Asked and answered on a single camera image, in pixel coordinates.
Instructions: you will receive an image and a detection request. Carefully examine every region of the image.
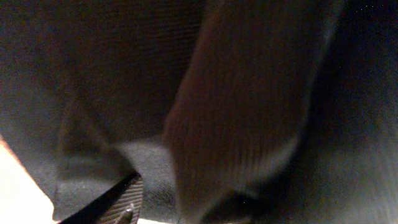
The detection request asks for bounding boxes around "black polo shirt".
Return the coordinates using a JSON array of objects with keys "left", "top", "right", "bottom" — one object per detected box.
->
[{"left": 1, "top": 0, "right": 397, "bottom": 223}]

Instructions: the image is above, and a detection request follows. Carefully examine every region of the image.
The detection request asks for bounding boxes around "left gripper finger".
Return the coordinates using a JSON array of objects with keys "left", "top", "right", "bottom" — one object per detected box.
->
[{"left": 60, "top": 173, "right": 143, "bottom": 224}]

